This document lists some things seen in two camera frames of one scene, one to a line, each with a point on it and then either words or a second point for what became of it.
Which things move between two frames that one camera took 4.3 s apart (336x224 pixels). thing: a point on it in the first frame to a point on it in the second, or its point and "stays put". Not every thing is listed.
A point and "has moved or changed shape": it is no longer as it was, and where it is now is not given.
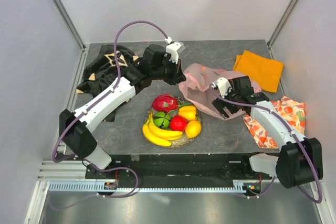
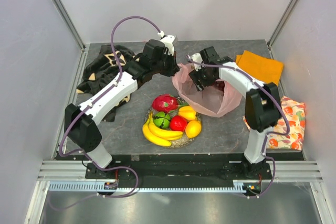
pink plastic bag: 195,81 has moved or changed shape
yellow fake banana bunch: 158,135 stays put
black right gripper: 219,104 to 196,75
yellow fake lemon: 192,128 stays put
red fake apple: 178,123 stays put
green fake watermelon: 161,120 stays put
